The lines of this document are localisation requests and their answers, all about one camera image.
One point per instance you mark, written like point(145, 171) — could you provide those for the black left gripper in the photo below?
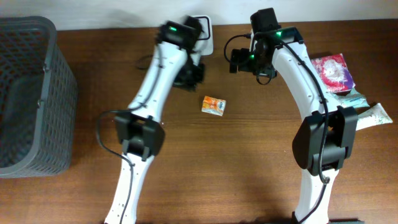
point(187, 81)

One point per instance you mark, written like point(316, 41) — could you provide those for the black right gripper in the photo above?
point(234, 61)

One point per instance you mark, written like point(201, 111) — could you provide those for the orange pocket tissue pack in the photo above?
point(213, 106)

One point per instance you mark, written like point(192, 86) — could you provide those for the red purple tissue pack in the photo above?
point(334, 73)

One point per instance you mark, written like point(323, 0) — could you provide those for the teal wipes packet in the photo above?
point(352, 99)

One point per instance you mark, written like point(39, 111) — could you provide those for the white green cream tube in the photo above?
point(373, 117)

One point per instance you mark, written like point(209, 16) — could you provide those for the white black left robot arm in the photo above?
point(175, 63)

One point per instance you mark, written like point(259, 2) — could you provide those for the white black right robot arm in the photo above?
point(325, 137)

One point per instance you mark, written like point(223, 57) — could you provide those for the white barcode scanner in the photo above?
point(205, 44)

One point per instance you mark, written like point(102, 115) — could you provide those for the grey plastic basket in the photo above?
point(39, 95)

